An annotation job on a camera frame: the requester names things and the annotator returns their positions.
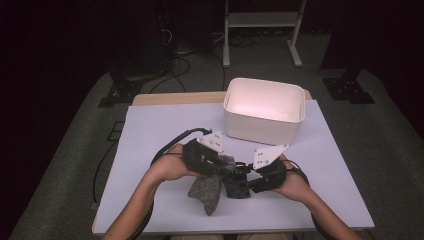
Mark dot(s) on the black stand base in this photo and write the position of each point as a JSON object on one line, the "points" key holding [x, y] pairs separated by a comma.
{"points": [[348, 90], [121, 91]]}

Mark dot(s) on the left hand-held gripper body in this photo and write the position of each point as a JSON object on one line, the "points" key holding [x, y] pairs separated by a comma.
{"points": [[200, 160]]}

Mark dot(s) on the grey fluffy cloth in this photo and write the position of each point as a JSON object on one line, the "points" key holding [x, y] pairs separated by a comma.
{"points": [[206, 193]]}

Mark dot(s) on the white plastic bin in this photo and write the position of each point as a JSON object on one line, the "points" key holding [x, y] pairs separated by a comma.
{"points": [[263, 131]]}

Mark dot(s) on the person's right hand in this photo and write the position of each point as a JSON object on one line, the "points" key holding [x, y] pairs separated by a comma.
{"points": [[296, 186]]}

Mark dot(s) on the white metal stand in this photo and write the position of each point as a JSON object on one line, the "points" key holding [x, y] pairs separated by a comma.
{"points": [[260, 19]]}

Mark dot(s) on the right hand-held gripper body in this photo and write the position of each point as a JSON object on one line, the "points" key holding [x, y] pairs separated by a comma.
{"points": [[275, 175]]}

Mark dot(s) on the person's left hand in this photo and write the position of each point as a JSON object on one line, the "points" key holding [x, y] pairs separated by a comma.
{"points": [[166, 165]]}

